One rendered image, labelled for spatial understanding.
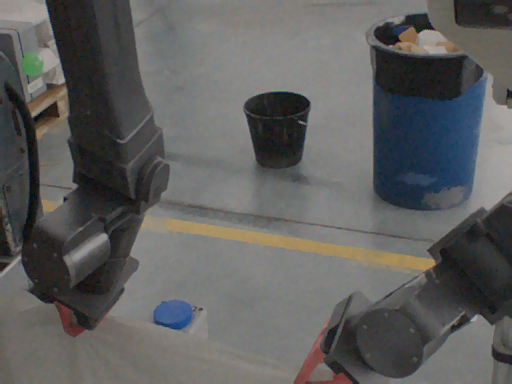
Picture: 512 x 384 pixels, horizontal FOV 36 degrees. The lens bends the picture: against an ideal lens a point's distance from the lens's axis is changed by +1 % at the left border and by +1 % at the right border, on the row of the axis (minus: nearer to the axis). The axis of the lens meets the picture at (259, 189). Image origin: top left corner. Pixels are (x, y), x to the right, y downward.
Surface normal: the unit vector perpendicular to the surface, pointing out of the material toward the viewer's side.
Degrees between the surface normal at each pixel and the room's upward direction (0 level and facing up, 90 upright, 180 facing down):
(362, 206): 0
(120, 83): 105
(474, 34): 130
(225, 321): 0
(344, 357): 45
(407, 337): 75
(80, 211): 15
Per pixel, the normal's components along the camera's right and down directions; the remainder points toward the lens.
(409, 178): -0.40, 0.50
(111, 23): 0.83, 0.44
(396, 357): -0.55, 0.19
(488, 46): -0.23, 0.92
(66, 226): 0.16, -0.78
